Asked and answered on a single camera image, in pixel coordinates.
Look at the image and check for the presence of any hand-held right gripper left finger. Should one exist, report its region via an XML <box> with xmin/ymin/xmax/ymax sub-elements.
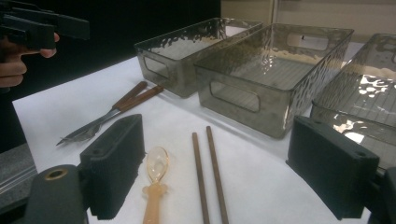
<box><xmin>78</xmin><ymin>113</ymin><xmax>147</xmax><ymax>221</ymax></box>

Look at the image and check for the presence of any aluminium floor rail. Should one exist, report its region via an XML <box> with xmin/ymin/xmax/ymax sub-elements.
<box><xmin>0</xmin><ymin>166</ymin><xmax>38</xmax><ymax>196</ymax></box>

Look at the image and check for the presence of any beige shelf unit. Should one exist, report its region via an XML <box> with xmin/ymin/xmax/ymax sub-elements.
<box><xmin>219</xmin><ymin>0</ymin><xmax>396</xmax><ymax>43</ymax></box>

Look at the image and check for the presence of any brown wooden chopstick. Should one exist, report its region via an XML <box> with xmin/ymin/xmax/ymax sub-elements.
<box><xmin>191</xmin><ymin>132</ymin><xmax>211</xmax><ymax>224</ymax></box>
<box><xmin>205</xmin><ymin>125</ymin><xmax>231</xmax><ymax>224</ymax></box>

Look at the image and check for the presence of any grey transparent plastic bin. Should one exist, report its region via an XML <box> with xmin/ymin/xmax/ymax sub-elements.
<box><xmin>134</xmin><ymin>17</ymin><xmax>264</xmax><ymax>99</ymax></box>
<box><xmin>194</xmin><ymin>21</ymin><xmax>355</xmax><ymax>139</ymax></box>
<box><xmin>309</xmin><ymin>32</ymin><xmax>396</xmax><ymax>171</ymax></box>

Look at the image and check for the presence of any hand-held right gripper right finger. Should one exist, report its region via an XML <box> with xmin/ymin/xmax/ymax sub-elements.
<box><xmin>285</xmin><ymin>115</ymin><xmax>381</xmax><ymax>221</ymax></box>

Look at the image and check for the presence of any amber plastic spoon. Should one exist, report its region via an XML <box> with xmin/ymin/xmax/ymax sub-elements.
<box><xmin>142</xmin><ymin>146</ymin><xmax>171</xmax><ymax>224</ymax></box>

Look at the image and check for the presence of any wooden handled fork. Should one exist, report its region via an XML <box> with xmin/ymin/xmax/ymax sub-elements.
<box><xmin>69</xmin><ymin>84</ymin><xmax>165</xmax><ymax>143</ymax></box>

